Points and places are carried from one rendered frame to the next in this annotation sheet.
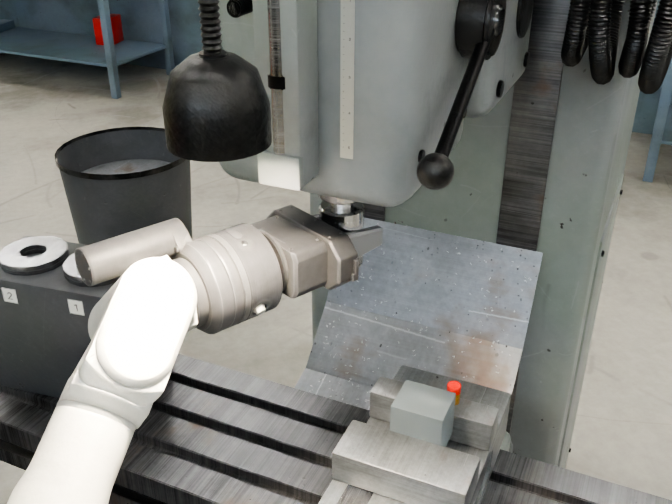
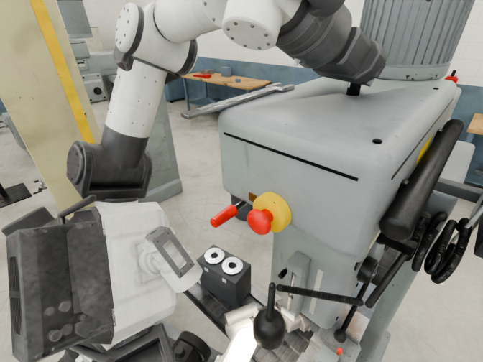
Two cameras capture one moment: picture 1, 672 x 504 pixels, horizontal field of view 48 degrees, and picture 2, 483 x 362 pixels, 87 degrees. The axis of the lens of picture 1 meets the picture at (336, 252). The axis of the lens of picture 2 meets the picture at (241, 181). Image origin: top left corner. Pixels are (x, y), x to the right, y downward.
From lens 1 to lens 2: 0.45 m
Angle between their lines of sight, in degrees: 17
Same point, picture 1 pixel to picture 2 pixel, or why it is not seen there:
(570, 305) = (392, 308)
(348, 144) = (312, 310)
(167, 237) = (251, 312)
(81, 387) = not seen: outside the picture
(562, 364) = (384, 323)
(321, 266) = (298, 325)
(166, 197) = not seen: hidden behind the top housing
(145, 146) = not seen: hidden behind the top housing
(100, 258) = (231, 320)
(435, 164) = (340, 337)
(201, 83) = (264, 332)
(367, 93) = (320, 304)
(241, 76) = (277, 330)
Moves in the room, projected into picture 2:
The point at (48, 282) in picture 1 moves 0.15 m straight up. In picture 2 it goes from (217, 270) to (214, 246)
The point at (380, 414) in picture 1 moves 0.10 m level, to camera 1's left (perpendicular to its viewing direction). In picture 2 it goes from (313, 346) to (285, 337)
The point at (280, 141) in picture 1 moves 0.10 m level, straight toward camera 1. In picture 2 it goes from (289, 308) to (286, 350)
